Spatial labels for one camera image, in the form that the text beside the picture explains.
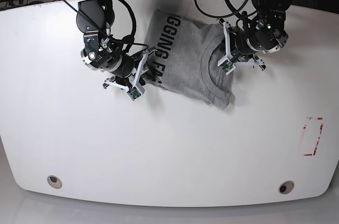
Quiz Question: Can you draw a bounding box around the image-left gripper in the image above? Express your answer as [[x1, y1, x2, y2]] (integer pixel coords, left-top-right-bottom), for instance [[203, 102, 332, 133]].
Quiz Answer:
[[103, 48, 156, 99]]

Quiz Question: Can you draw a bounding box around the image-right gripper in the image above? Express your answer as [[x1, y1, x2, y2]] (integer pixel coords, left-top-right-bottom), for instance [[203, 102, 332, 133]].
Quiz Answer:
[[217, 19, 266, 70]]

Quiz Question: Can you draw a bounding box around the grey T-shirt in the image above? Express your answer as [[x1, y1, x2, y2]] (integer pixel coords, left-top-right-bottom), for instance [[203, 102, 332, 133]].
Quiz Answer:
[[145, 10, 231, 110]]

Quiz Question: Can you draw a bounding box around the red tape rectangle marking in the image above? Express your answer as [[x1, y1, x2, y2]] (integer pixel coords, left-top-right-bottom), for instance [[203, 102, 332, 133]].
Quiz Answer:
[[300, 117, 324, 157]]

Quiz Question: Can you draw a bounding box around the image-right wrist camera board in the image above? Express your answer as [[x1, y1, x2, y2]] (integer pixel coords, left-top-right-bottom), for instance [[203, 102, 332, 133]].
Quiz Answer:
[[220, 60, 236, 75]]

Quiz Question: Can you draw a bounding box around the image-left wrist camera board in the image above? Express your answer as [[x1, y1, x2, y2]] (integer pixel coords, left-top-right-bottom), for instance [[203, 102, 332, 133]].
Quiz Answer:
[[128, 87, 141, 101]]

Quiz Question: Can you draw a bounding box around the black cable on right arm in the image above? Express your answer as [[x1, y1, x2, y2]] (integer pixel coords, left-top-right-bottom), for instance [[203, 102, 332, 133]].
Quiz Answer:
[[108, 0, 137, 47]]

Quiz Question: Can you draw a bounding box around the left table cable grommet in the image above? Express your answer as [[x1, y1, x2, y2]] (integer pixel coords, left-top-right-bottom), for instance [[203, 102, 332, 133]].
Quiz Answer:
[[47, 175, 62, 189]]

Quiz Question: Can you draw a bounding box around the table cable grommet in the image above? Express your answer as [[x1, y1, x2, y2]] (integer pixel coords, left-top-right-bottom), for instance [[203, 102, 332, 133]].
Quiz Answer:
[[279, 181, 295, 194], [47, 175, 62, 189]]

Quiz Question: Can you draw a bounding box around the right table cable grommet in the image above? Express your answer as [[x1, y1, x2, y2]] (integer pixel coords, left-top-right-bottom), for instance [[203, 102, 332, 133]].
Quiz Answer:
[[279, 181, 295, 194]]

